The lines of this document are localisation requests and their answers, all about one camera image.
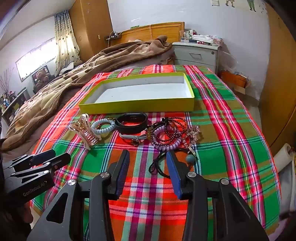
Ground person's left forearm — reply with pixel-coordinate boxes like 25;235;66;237
0;202;31;241

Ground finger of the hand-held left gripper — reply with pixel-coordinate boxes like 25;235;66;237
10;153;71;180
10;149;56;168

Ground wooden headboard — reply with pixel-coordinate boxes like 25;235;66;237
110;22;185;47

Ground grey nightstand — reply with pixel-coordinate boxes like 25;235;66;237
172;42;222;73

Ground orange box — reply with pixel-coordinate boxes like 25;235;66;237
220;71;248;88

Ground yellow-green cardboard box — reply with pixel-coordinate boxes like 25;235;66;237
79;72;195;114

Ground window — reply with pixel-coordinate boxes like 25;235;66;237
15;37;58;82

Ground rhinestone hair clip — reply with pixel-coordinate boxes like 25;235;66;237
183;125;201;154

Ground rose gold hair claw clip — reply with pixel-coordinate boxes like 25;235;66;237
70;113;102;149

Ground grey striped bracelet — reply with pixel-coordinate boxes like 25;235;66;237
119;133;148;145

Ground tall wooden wardrobe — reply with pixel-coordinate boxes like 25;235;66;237
69;0;114;61

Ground dotted curtain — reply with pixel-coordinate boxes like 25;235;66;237
54;11;80;77

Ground brown patterned blanket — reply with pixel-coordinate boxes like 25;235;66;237
0;35;174;152

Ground light blue spiral hair tie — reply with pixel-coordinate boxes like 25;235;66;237
91;118;116;135

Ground cluttered low shelf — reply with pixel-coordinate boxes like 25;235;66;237
0;87;29;126

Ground wooden closet door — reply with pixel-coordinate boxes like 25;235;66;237
259;2;296;156

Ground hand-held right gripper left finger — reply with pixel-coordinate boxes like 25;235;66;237
26;149;130;241

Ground dark beaded bracelet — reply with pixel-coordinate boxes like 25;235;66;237
162;117;188;142

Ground plaid cloth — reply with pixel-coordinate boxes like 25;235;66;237
29;64;281;241

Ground black hair tie with bead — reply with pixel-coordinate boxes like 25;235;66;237
149;148;197;179

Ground black hair band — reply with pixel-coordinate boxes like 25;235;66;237
115;112;148;134

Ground brown teddy bear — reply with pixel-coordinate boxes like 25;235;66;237
31;66;52;88

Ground cartoon wall stickers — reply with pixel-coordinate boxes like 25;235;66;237
210;0;266;14

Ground cluster of toiletries and packets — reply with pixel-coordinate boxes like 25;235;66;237
188;30;223;45

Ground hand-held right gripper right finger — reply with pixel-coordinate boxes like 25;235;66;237
166;151;270;241

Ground white paper roll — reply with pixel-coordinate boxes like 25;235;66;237
274;143;293;172

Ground power strip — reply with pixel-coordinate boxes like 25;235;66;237
104;31;122;41

